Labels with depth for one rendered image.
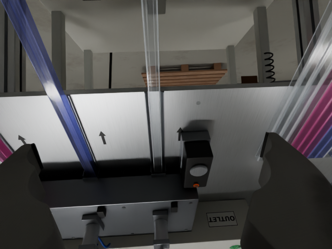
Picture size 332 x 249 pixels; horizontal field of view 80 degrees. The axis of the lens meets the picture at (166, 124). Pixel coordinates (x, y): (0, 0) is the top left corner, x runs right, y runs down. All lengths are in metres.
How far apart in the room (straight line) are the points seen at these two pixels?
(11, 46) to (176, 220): 0.53
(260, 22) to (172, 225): 0.65
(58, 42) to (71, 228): 0.53
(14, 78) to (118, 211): 0.39
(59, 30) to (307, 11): 0.69
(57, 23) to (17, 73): 0.24
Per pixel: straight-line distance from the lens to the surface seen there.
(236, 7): 0.78
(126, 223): 0.39
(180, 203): 0.33
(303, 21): 0.66
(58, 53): 0.72
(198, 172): 0.28
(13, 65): 0.60
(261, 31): 0.77
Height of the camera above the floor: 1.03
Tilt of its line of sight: 4 degrees down
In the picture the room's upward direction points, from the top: 177 degrees clockwise
